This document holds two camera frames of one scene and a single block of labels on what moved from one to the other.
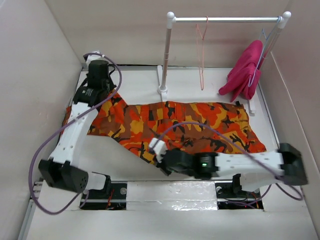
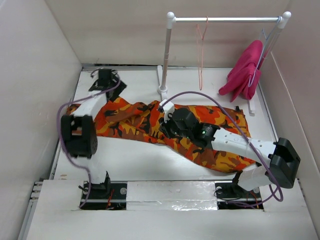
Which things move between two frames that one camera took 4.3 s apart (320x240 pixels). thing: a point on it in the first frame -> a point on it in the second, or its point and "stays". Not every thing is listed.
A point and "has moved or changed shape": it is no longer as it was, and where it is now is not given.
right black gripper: [161, 164] -> [164, 127]
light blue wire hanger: [265, 38] stays
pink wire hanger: [202, 38] stays
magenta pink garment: [245, 75] stays
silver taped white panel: [172, 195] stays
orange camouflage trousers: [155, 127] has moved or changed shape
